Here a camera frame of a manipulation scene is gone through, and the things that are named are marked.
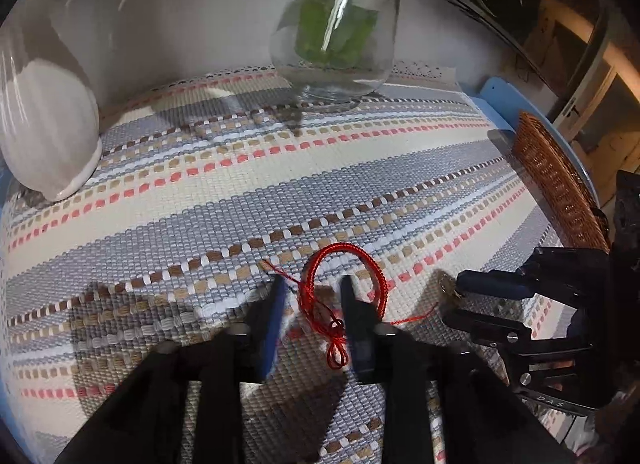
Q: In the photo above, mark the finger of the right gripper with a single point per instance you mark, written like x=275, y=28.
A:
x=495, y=283
x=486, y=329

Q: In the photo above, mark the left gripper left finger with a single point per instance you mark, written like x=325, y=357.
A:
x=142, y=420

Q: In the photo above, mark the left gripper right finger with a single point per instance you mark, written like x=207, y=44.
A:
x=482, y=421

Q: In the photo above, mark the brown wicker basket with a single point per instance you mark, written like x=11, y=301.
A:
x=574, y=210

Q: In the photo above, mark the striped woven table mat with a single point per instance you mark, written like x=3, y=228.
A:
x=205, y=184

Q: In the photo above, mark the clear glass vase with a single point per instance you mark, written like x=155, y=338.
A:
x=313, y=83

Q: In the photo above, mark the green bamboo plant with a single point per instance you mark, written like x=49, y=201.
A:
x=334, y=34

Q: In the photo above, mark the white ribbed ceramic vase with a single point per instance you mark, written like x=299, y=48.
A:
x=49, y=116

